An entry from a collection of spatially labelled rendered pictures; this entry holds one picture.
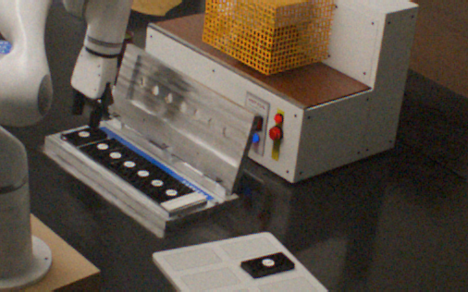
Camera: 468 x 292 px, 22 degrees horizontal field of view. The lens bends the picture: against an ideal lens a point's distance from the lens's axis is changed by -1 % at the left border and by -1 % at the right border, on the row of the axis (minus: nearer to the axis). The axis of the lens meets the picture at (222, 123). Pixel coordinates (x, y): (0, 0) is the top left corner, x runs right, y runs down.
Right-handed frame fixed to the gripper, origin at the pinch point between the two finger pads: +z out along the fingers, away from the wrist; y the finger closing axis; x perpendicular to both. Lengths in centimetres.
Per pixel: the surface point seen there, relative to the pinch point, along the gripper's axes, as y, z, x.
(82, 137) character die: 0.8, 5.5, 0.0
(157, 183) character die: 26.8, 5.1, 1.2
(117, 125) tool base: -1.7, 3.9, 11.8
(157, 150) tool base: 12.7, 4.0, 12.6
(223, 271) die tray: 58, 9, -6
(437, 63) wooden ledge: 8, -17, 119
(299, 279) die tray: 68, 7, 4
